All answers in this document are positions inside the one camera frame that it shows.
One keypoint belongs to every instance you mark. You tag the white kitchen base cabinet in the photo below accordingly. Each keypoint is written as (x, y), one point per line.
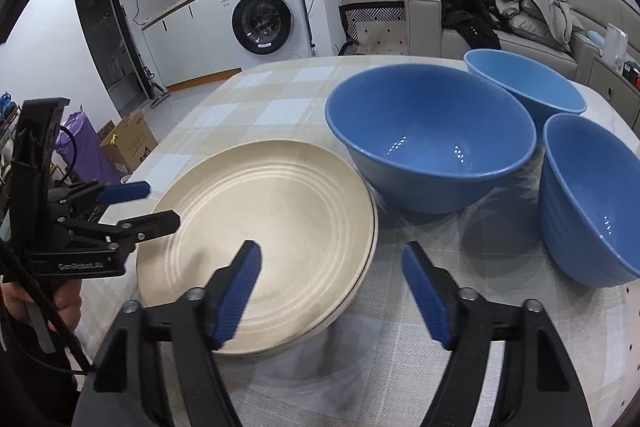
(200, 42)

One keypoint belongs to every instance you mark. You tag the black jacket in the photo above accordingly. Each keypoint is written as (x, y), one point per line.
(465, 12)

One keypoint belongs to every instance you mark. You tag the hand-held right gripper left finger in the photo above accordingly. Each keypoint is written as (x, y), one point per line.
(235, 297)

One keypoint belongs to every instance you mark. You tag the person's left forearm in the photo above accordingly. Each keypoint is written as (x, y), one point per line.
(30, 382)

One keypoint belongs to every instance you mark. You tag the cream plate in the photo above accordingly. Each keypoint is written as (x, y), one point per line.
(361, 282)
(260, 217)

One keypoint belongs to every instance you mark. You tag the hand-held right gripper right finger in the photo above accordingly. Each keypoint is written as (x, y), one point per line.
(430, 297)

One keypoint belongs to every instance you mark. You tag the grey sofa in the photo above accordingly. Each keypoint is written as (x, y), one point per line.
(425, 32)

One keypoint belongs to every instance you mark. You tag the stick vacuum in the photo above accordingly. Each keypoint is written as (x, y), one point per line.
(155, 89)

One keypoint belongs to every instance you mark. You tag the blue bowl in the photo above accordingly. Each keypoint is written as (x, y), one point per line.
(590, 207)
(430, 132)
(525, 82)

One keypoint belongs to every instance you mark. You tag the cardboard box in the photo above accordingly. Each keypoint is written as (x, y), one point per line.
(130, 142)

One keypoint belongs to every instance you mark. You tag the grey clothes pile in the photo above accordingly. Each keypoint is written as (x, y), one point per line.
(540, 17)

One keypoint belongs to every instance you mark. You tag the small black box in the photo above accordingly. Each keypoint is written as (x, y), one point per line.
(631, 69)

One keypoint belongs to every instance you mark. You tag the light blue cushion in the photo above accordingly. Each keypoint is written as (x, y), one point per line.
(596, 39)

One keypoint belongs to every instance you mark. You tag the dark glass door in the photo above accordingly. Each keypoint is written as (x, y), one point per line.
(100, 32)

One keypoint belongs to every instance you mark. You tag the person's left hand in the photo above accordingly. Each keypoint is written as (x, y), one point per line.
(70, 304)

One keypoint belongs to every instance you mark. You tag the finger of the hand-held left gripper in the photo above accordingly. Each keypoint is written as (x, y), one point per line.
(150, 223)
(122, 192)

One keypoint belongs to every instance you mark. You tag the checked beige tablecloth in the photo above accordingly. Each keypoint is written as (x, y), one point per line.
(280, 107)

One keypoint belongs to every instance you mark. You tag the purple plastic bag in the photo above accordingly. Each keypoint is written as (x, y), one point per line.
(85, 152)

